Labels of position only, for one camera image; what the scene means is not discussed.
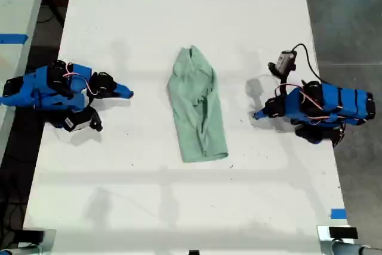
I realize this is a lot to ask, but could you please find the black floor cable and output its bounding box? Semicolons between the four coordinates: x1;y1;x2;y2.
37;0;66;26

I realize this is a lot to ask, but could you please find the black small box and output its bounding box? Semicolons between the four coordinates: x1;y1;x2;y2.
328;227;359;239
21;229;46;243

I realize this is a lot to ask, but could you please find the pale green T-shirt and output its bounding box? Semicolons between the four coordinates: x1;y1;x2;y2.
166;45;230;163

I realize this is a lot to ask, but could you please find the grey side table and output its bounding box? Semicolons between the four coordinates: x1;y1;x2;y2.
0;0;51;160

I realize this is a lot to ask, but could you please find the short blue tape piece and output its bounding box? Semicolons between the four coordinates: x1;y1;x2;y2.
330;208;348;220

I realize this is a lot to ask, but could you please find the long blue tape strip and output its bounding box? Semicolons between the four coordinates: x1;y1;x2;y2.
0;33;29;44

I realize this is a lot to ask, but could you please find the black camera box silver face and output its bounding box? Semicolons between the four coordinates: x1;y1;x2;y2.
267;50;298;78

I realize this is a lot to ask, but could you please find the shiny metal bracket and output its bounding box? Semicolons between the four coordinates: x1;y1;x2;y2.
316;224;363;255
17;228;57;255

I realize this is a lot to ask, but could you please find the black camera cable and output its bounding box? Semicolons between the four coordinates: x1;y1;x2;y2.
291;42;323;85

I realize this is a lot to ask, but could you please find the black camera box white label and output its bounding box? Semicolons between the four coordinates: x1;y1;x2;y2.
61;107;104;133

